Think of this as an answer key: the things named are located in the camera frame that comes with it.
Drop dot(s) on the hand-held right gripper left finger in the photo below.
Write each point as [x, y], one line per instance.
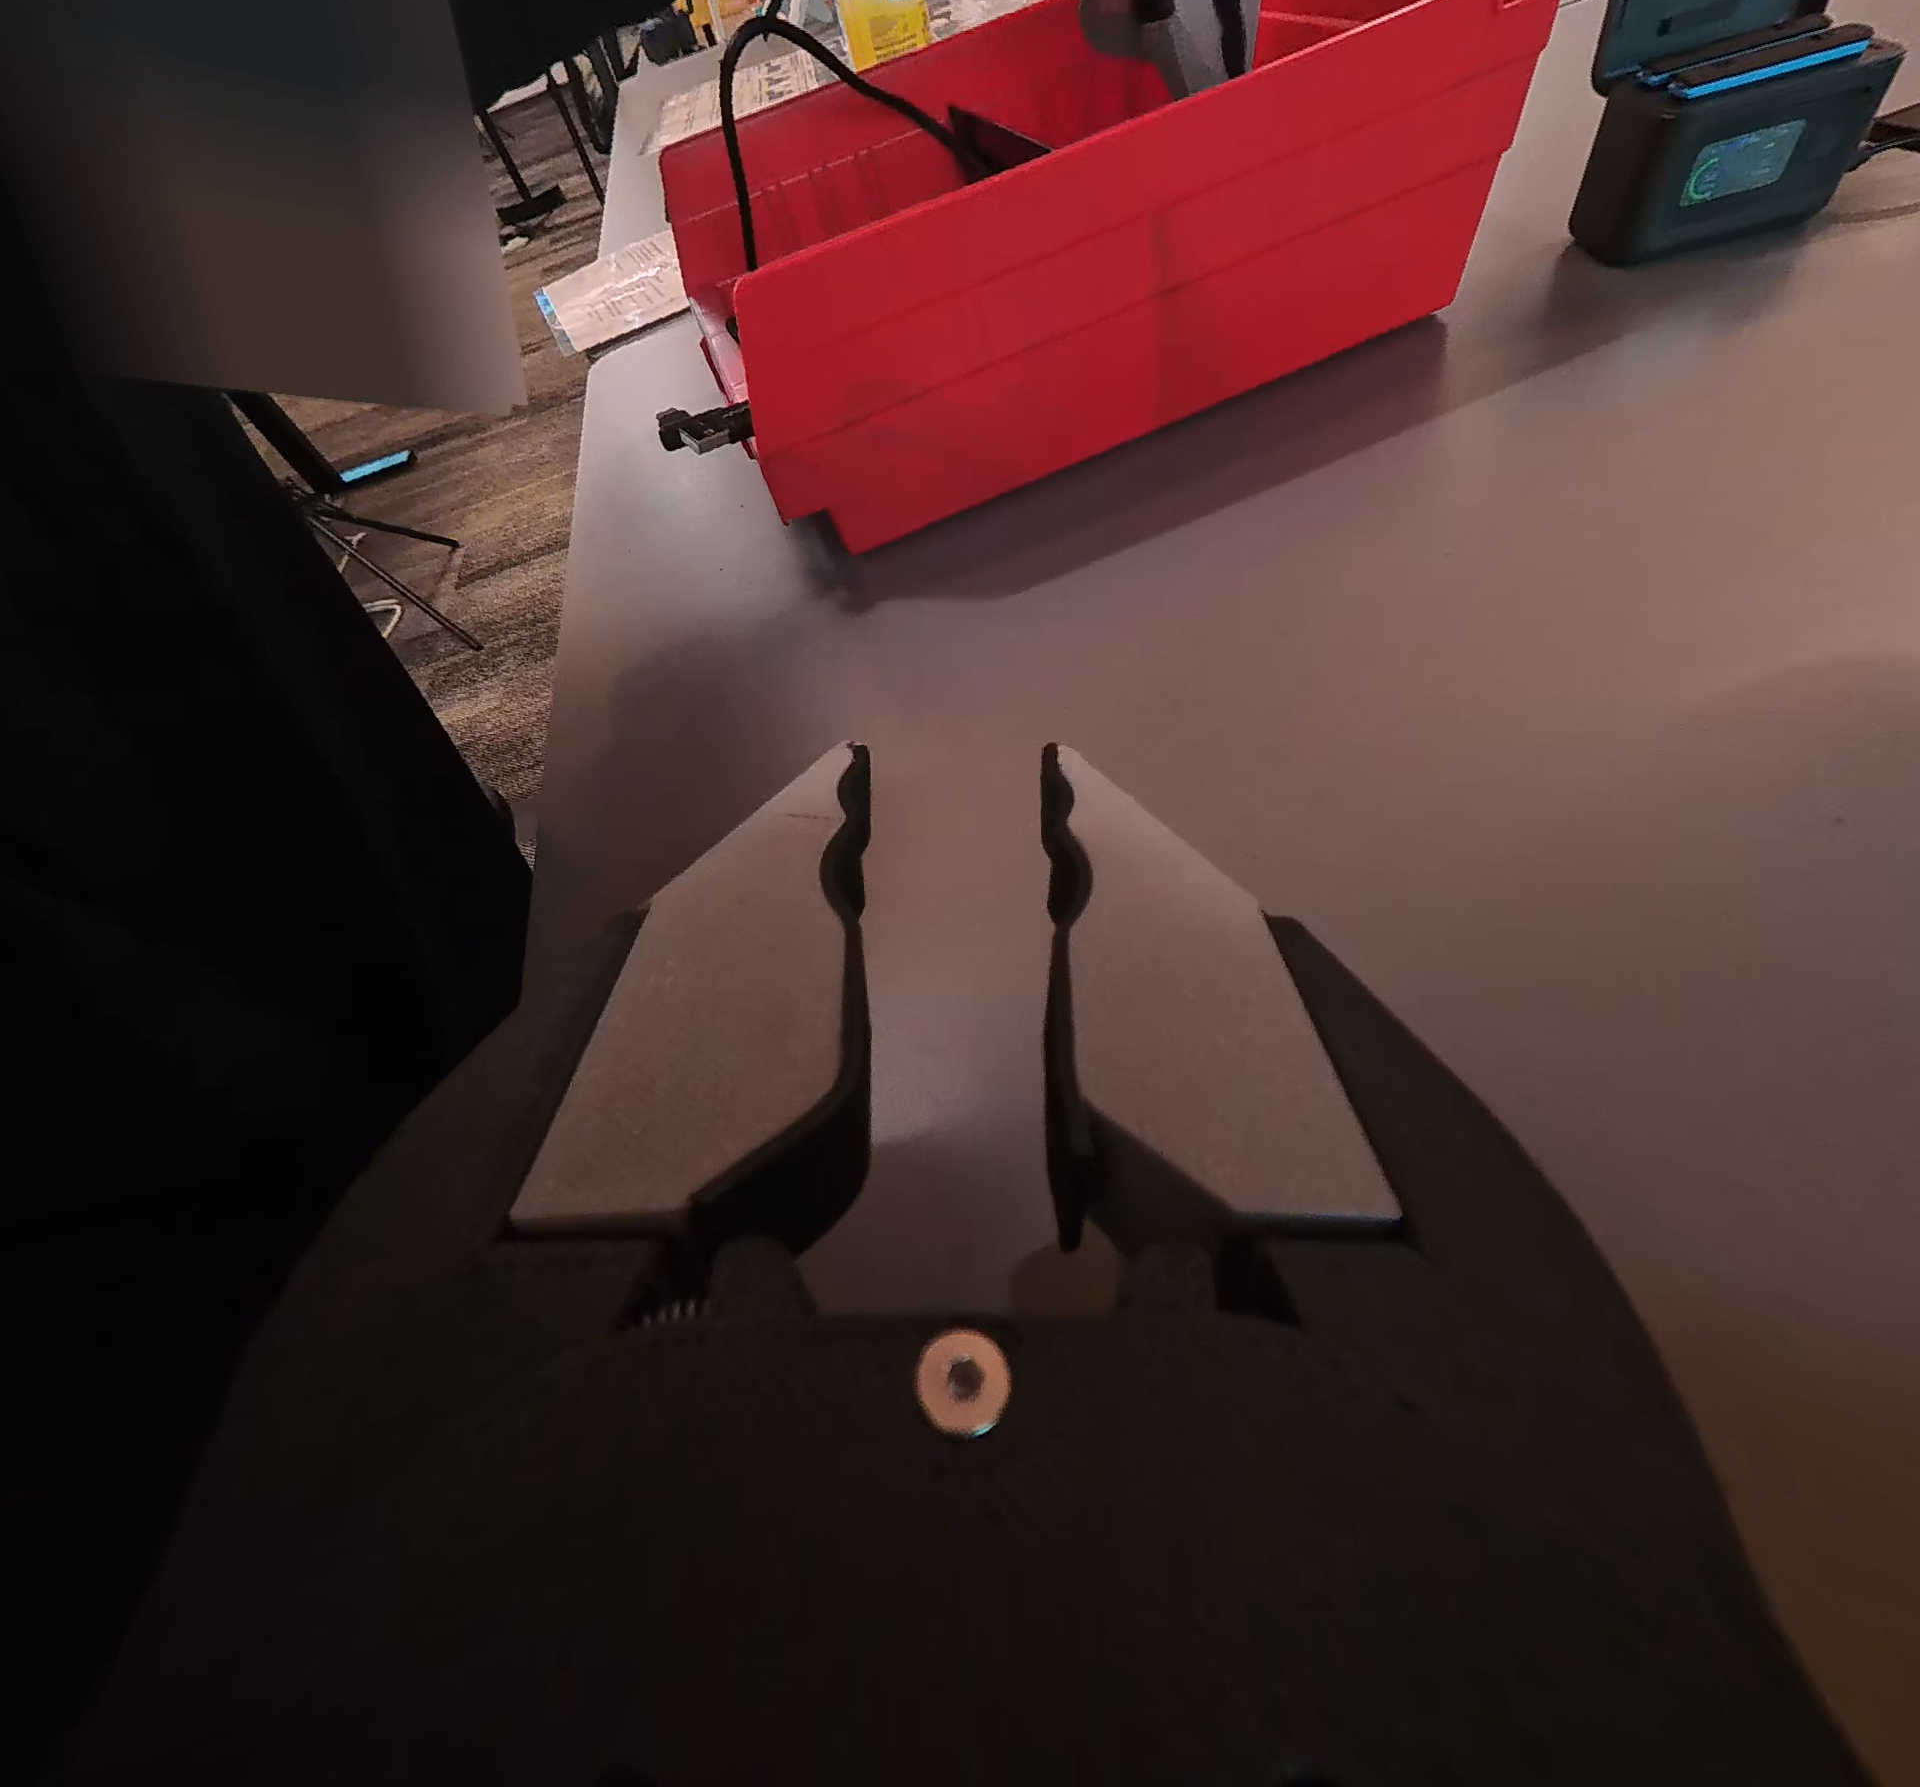
[707, 1054]

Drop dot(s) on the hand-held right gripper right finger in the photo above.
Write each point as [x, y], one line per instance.
[1217, 1066]

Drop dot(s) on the red plastic bin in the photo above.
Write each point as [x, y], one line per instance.
[1127, 286]

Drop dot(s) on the black bin divider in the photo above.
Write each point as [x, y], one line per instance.
[995, 146]

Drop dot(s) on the disinfectant wipes canister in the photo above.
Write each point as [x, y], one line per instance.
[877, 16]

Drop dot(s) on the person's body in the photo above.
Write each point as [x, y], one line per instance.
[224, 1066]

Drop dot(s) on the black charging case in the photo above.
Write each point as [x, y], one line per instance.
[1694, 169]

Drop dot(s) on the white paper sheet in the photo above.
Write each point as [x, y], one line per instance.
[617, 296]

